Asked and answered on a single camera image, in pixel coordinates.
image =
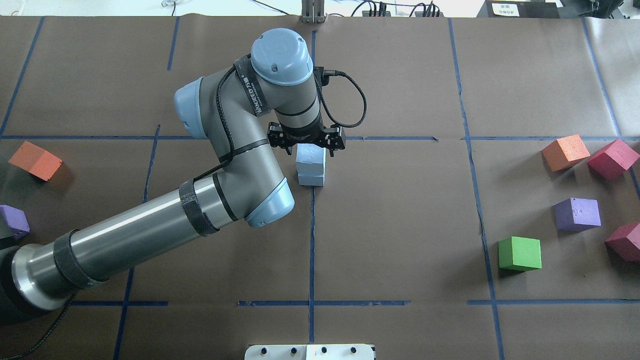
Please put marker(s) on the light blue block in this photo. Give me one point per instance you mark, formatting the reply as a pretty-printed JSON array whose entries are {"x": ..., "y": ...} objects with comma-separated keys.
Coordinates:
[
  {"x": 312, "y": 180},
  {"x": 310, "y": 160}
]

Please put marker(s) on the crimson block near tray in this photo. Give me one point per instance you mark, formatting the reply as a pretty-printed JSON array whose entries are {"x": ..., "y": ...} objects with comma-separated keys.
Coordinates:
[{"x": 613, "y": 160}]

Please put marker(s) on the purple block left side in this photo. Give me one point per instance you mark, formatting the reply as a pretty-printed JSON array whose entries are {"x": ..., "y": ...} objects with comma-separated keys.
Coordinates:
[{"x": 15, "y": 220}]

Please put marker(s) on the green foam block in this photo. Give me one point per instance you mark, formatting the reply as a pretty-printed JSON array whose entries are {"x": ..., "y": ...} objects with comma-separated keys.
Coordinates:
[{"x": 520, "y": 254}]

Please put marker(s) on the white pedestal column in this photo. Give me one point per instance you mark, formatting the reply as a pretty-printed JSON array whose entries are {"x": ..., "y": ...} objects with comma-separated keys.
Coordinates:
[{"x": 335, "y": 351}]

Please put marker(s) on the purple block right side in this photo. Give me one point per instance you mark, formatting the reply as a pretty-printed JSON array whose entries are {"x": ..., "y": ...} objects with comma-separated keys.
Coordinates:
[{"x": 577, "y": 214}]

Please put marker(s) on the purple block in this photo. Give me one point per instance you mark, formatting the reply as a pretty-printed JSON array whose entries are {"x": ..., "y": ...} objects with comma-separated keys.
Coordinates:
[
  {"x": 577, "y": 214},
  {"x": 15, "y": 220}
]

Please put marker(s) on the orange block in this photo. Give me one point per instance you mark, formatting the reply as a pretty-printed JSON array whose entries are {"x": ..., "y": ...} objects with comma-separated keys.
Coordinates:
[
  {"x": 36, "y": 161},
  {"x": 565, "y": 152}
]

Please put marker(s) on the black power box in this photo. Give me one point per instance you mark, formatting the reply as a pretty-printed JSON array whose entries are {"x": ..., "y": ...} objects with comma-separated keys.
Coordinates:
[{"x": 518, "y": 9}]

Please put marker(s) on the aluminium frame post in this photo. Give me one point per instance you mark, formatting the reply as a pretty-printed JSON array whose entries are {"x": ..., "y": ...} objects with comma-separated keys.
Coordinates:
[{"x": 313, "y": 11}]

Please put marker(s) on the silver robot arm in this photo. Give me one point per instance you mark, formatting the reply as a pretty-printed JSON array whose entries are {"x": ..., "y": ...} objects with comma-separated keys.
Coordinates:
[{"x": 270, "y": 98}]

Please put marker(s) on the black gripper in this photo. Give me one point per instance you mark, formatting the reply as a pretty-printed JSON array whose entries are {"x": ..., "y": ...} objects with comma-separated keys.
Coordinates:
[{"x": 303, "y": 136}]

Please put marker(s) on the orange block left side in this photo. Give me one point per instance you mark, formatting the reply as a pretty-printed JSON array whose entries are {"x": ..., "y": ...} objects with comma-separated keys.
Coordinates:
[{"x": 36, "y": 161}]

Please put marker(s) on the orange block right side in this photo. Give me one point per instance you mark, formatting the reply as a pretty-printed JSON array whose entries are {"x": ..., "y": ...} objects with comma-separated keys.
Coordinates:
[{"x": 565, "y": 152}]

